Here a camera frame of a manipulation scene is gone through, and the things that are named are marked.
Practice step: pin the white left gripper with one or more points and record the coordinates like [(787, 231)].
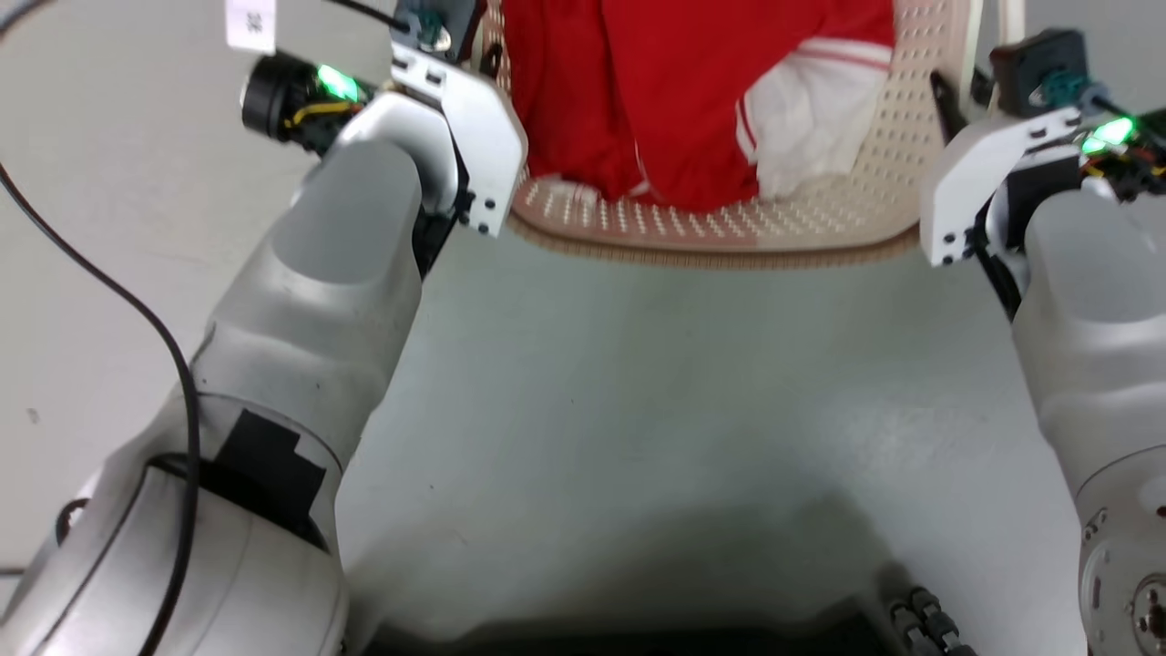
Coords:
[(483, 137)]

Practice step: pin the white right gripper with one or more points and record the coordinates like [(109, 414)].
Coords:
[(975, 173)]

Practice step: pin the beige perforated plastic laundry basket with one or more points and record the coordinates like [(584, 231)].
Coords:
[(710, 232)]

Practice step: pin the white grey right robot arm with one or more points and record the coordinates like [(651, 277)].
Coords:
[(1093, 346)]

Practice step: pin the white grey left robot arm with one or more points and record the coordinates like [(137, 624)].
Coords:
[(301, 301)]

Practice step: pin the white garment with red stripes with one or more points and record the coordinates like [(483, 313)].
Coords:
[(811, 118)]

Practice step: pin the white paper tag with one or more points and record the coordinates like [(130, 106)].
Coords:
[(250, 23)]

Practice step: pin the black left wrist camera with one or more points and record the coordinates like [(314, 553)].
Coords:
[(437, 23)]

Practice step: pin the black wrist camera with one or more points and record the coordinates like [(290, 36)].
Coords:
[(437, 23), (1038, 68)]

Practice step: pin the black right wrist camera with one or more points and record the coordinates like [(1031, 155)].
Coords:
[(1038, 68)]

